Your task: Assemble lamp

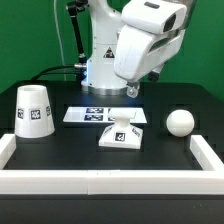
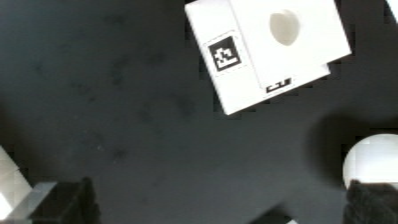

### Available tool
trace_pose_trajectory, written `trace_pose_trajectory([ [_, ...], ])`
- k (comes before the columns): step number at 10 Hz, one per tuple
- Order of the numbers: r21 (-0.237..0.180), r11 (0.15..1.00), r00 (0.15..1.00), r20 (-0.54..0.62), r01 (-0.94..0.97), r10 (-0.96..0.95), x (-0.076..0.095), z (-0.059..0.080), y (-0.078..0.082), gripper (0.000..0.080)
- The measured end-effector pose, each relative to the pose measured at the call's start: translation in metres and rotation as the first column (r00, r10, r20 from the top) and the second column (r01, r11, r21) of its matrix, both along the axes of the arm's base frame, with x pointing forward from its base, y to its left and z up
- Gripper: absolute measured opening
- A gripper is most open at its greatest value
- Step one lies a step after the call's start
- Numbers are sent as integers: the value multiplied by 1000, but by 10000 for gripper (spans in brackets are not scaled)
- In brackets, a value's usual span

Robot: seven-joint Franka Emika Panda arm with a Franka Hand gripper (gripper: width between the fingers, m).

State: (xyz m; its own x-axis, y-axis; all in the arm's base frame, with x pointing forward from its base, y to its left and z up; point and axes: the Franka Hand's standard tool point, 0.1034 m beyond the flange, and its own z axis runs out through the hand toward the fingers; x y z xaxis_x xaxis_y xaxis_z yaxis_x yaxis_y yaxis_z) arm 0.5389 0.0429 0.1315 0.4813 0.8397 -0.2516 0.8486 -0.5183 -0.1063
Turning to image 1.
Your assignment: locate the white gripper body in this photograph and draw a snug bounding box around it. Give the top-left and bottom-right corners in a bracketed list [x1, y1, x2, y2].
[114, 25, 183, 83]

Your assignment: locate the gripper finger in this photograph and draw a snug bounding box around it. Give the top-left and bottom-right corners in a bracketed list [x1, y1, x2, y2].
[127, 82, 140, 98]

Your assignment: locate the white lamp base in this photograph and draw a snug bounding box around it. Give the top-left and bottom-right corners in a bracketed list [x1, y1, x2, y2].
[99, 108, 143, 149]

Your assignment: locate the white lamp bulb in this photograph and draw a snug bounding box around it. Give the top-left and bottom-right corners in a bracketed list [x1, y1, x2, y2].
[166, 110, 195, 137]

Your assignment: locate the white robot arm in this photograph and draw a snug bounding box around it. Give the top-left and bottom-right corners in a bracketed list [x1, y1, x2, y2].
[82, 0, 197, 98]

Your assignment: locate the white lamp shade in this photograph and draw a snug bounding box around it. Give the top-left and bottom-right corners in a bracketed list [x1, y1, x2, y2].
[15, 85, 55, 138]

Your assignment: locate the white marker plate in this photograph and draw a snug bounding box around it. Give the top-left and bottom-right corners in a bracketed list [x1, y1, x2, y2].
[63, 107, 147, 124]

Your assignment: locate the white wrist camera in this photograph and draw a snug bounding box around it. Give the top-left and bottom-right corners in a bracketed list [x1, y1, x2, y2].
[121, 0, 187, 35]

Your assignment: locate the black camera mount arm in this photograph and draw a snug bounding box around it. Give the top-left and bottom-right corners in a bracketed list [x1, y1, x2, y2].
[66, 0, 88, 68]

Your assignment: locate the black cable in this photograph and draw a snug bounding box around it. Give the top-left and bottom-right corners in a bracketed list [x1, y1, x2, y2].
[30, 65, 88, 82]

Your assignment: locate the white U-shaped frame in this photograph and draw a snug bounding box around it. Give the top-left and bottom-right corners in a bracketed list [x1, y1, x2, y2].
[0, 134, 224, 195]

